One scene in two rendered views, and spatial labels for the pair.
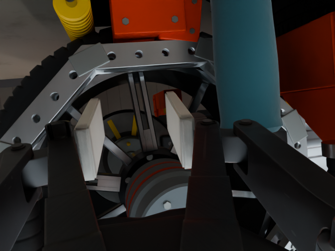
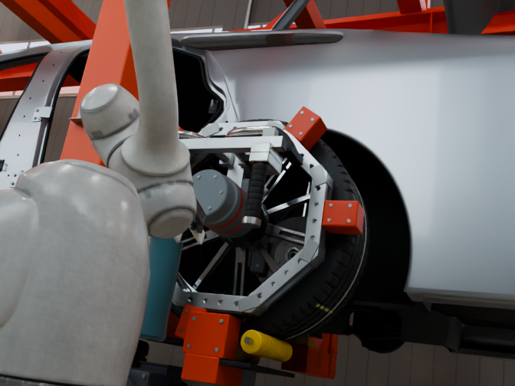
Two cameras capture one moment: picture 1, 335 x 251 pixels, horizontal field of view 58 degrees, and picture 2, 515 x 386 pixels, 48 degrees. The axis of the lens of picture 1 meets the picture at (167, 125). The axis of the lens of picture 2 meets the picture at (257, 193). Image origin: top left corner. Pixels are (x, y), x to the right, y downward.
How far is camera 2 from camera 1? 1.10 m
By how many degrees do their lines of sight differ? 21
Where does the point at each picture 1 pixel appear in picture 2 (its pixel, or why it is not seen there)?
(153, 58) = (212, 297)
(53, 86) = (272, 289)
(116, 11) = (224, 328)
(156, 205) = (214, 208)
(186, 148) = not seen: hidden behind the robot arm
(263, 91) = (154, 255)
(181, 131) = not seen: hidden behind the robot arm
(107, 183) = (273, 230)
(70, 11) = (252, 335)
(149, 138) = (239, 255)
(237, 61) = (162, 273)
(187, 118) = not seen: hidden behind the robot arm
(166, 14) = (198, 322)
